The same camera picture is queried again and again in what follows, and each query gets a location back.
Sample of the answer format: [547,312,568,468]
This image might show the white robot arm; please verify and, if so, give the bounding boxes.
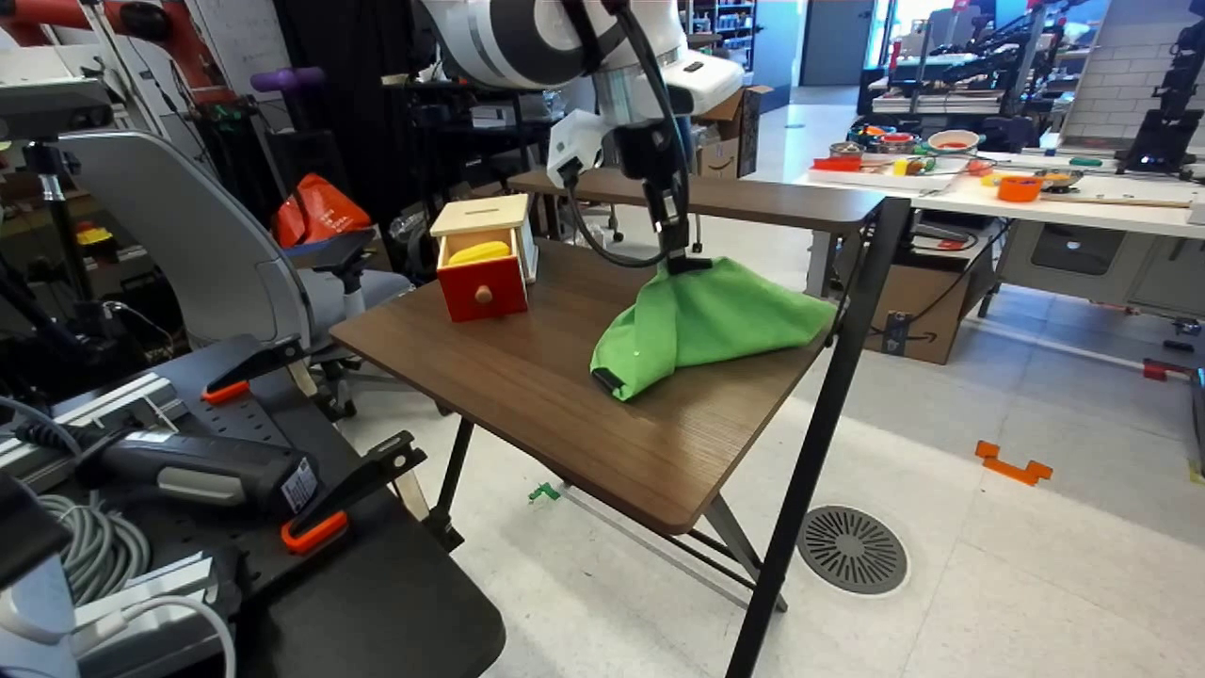
[424,0,747,273]

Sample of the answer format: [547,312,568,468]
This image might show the orange bag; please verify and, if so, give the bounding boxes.
[274,172,375,248]

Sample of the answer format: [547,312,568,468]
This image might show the wooden box with red drawer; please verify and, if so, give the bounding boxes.
[434,192,538,320]

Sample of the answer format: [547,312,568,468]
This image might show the green towel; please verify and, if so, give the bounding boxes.
[588,254,838,404]

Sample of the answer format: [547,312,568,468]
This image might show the orange floor bracket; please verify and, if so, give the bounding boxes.
[975,439,1054,484]

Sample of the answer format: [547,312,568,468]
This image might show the white work table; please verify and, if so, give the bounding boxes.
[747,147,1205,320]

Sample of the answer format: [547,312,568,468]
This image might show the grey office chair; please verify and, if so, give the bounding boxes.
[58,129,411,419]

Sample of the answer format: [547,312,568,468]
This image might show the cardboard box under table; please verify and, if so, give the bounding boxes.
[867,258,995,364]

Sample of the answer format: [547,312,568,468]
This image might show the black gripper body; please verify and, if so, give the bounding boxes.
[547,110,690,248]

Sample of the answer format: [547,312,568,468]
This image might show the brown wooden desk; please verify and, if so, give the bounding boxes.
[337,179,913,678]

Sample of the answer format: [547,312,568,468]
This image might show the orange container on table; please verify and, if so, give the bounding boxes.
[997,177,1042,203]

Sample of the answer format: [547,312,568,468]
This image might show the round floor drain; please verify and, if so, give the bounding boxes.
[800,503,909,593]

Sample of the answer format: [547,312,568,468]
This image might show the grey cable bundle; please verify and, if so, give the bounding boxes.
[29,484,155,610]

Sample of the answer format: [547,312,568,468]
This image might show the black clamp orange handle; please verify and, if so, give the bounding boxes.
[278,434,426,558]

